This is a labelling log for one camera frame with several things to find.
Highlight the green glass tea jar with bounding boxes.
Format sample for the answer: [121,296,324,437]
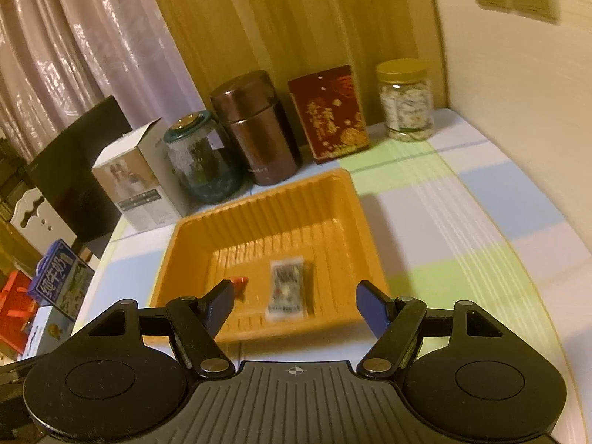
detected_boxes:
[162,110,244,204]

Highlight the red item at left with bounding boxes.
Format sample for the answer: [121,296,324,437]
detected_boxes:
[0,270,39,355]

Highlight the curtain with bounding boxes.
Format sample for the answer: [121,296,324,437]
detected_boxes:
[1,0,205,161]

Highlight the blue milk carton box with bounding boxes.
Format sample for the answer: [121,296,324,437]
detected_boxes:
[27,239,94,322]

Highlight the white humidifier box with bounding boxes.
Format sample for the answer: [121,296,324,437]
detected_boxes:
[92,118,191,233]

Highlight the orange plastic tray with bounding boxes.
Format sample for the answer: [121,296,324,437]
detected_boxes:
[149,168,389,343]

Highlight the red gift box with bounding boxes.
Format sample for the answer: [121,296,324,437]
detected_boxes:
[288,65,370,164]

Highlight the black chair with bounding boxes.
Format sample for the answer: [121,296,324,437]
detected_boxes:
[27,96,131,243]

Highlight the white wooden chair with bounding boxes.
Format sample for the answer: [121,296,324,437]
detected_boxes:
[10,188,76,255]

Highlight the brown metal canister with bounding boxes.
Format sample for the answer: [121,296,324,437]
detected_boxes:
[210,70,302,186]

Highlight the red candy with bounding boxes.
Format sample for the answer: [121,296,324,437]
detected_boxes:
[231,277,249,300]

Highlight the clear black snack packet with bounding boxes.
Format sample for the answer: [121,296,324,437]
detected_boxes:
[266,257,306,322]

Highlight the light blue carton box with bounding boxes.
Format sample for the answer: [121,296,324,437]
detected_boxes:
[18,306,74,361]

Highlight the clear jar of nuts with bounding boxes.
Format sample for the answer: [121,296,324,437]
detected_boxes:
[375,58,434,142]

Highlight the checkered tablecloth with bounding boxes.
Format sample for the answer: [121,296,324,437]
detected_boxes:
[74,109,591,443]

